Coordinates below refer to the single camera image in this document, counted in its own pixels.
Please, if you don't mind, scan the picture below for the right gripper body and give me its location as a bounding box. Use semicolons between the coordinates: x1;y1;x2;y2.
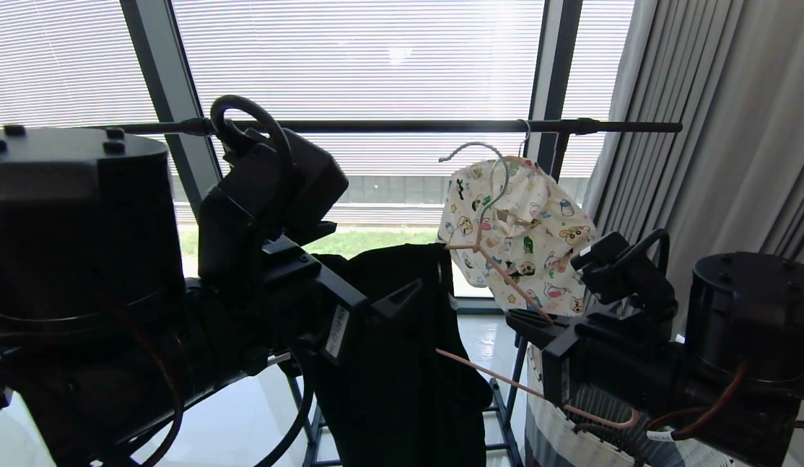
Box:
541;311;688;416

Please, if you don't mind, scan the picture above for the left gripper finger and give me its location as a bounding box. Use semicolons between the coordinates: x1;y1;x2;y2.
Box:
368;279;424;323

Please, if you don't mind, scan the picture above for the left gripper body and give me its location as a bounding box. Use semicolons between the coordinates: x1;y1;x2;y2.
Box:
246;235;372;374

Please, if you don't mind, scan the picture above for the black garment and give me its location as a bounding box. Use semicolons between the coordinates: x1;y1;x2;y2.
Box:
310;243;495;467

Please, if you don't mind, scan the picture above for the pink clothes hanger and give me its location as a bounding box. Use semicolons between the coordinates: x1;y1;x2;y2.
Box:
434;141;641;430
515;120;534;160

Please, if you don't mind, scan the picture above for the cream printed garment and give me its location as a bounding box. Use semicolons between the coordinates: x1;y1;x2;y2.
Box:
438;156;598;318

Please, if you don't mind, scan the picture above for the white laundry basket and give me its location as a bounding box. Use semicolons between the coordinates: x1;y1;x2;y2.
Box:
524;344;733;467

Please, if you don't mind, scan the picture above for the black clothes rack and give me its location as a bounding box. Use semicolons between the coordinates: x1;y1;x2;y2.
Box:
120;117;683;467

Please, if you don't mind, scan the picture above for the window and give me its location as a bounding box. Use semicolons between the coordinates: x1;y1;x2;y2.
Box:
0;0;636;315

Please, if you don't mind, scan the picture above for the grey curtain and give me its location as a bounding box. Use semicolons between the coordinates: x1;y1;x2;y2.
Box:
584;0;804;338

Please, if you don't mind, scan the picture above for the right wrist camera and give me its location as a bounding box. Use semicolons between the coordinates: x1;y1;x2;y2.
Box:
571;228;678;322

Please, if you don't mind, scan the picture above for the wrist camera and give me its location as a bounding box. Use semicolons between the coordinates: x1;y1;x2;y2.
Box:
198;126;349;286
571;228;678;322

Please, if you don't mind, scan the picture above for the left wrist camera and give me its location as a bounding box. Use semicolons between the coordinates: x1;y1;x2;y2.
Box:
198;126;349;286

